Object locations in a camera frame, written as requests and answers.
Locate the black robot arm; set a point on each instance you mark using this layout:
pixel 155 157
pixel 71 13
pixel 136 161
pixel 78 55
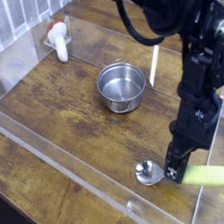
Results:
pixel 200 24

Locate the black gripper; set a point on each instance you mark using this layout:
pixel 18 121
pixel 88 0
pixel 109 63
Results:
pixel 193 128

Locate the green handled metal spoon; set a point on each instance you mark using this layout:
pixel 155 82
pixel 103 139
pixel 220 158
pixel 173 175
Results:
pixel 149 173

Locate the red white toy mushroom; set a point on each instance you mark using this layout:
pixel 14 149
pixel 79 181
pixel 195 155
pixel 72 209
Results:
pixel 56 32

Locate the small steel pot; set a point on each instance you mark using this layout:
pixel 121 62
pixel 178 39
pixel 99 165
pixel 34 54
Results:
pixel 121 86

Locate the clear acrylic enclosure wall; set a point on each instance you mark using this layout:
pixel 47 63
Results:
pixel 116 195

